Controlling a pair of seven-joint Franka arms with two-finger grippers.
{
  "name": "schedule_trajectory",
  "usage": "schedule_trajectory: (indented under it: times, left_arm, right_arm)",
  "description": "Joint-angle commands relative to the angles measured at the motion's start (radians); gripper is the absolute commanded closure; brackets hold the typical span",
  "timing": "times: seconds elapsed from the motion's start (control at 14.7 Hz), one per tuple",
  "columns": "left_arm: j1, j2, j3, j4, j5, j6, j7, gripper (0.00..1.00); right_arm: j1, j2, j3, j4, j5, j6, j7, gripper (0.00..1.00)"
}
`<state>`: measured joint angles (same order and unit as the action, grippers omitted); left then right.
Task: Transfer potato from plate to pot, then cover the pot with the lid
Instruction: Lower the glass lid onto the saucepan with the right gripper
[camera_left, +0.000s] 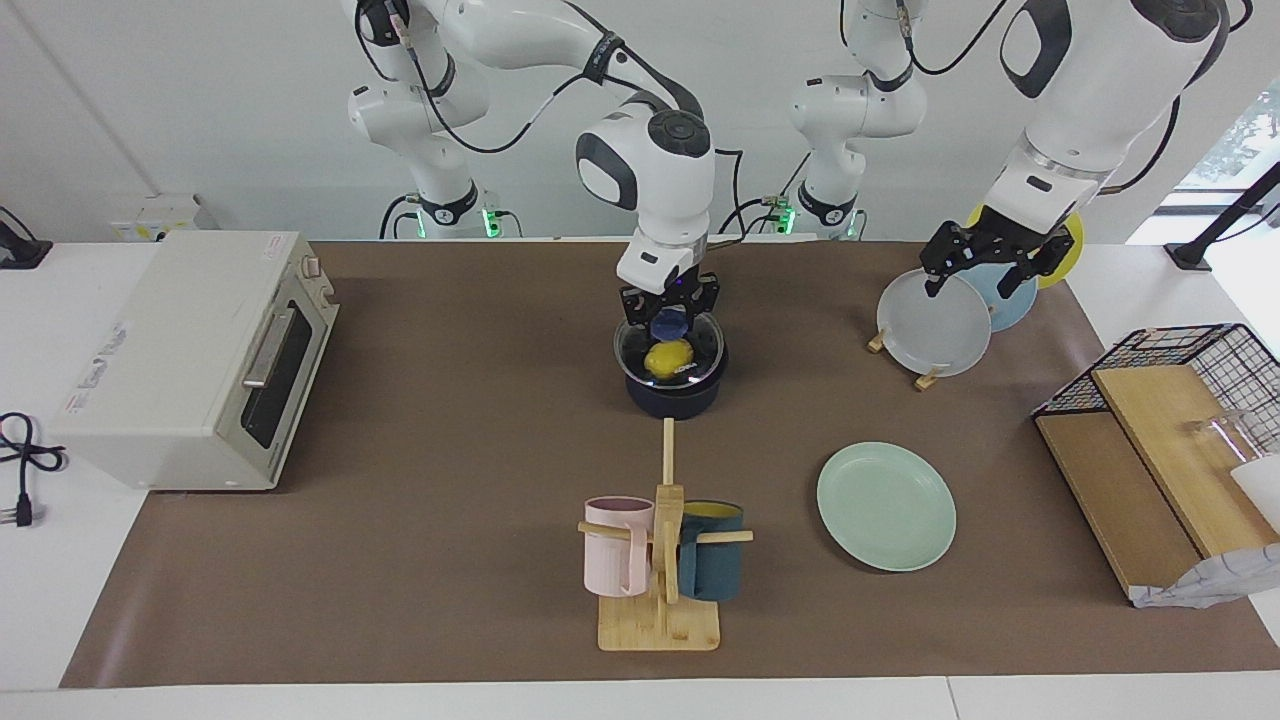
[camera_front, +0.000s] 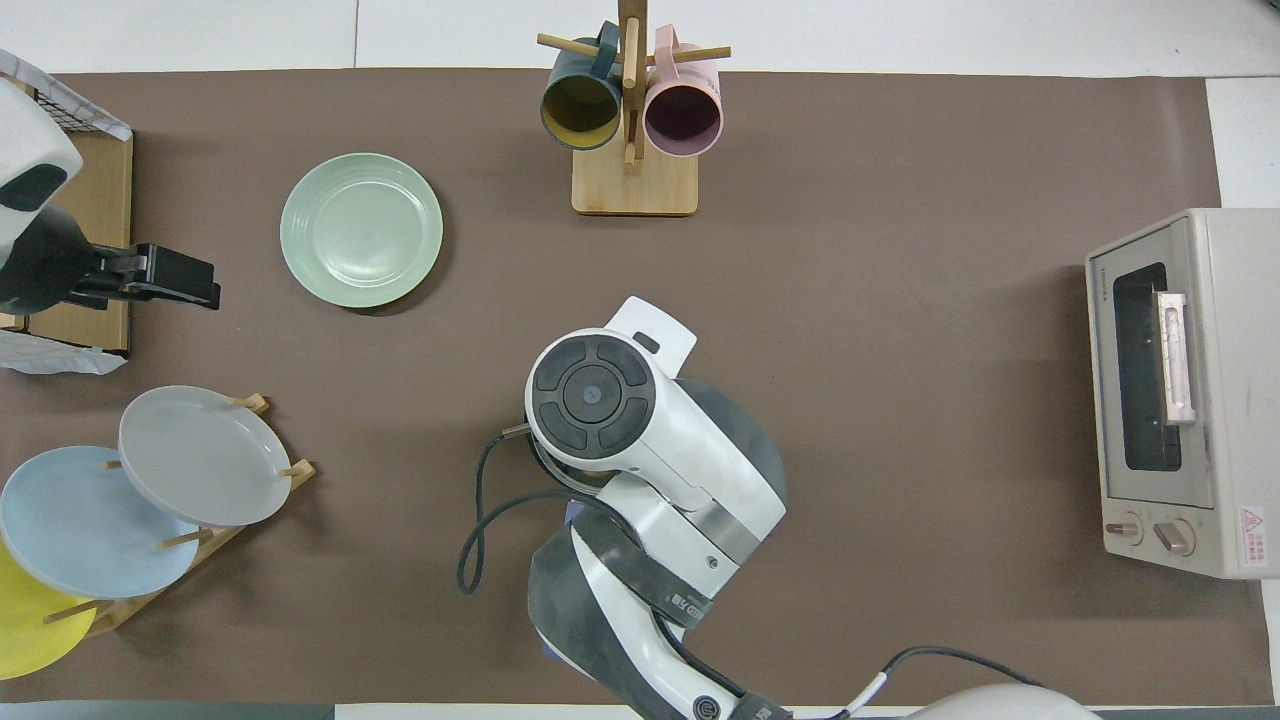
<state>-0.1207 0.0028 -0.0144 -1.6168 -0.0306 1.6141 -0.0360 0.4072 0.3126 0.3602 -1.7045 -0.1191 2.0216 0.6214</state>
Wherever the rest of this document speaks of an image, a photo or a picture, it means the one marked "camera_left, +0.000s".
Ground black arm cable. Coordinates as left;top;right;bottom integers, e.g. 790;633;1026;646
355;0;747;251
900;0;1183;193

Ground yellow plate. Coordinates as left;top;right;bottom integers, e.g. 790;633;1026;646
965;205;1085;291

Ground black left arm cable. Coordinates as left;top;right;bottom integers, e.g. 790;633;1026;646
900;0;1183;193

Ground dark teal mug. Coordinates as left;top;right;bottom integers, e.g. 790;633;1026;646
677;500;746;602

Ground black wire basket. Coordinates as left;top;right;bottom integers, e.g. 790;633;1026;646
1032;323;1280;456

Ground light green plate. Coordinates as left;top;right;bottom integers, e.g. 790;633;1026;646
817;442;958;573

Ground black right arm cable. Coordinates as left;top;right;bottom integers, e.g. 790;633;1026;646
355;0;747;251

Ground yellow lemon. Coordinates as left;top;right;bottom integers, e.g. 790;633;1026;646
643;339;697;379

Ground wooden plate rack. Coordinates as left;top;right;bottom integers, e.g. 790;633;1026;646
867;328;943;391

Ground clear glass cup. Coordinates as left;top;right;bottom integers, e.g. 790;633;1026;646
1185;408;1263;471

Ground dark blue pot with handle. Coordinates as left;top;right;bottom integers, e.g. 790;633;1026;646
623;335;729;420

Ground black camera stand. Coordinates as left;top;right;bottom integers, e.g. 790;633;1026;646
1165;160;1280;271

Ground wooden mug tree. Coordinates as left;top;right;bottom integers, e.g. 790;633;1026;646
577;418;754;653

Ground white toaster oven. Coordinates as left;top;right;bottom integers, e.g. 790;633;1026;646
55;232;341;493

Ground pink mug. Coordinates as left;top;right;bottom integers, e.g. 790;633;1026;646
584;497;656;598

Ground black clamp mount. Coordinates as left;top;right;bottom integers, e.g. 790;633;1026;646
0;205;53;271

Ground light blue plate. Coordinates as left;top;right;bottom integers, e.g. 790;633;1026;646
960;262;1039;333

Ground brown table mat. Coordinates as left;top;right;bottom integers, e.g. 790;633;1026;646
60;240;1280;689

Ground wooden shelf boards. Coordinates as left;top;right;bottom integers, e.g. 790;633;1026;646
1035;365;1280;601

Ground white wall socket box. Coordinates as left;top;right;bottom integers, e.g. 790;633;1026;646
108;195;216;243

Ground black power cable with plug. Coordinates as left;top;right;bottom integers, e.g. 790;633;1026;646
0;412;69;529

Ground white patterned plastic bag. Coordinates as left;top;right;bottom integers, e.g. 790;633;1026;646
1130;545;1280;609

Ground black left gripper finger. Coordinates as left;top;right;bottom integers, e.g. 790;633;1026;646
998;230;1073;299
920;222;979;299

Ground glass lid with blue knob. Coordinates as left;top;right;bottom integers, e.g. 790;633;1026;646
613;308;725;389

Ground grey plate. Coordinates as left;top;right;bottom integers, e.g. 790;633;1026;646
877;268;993;378

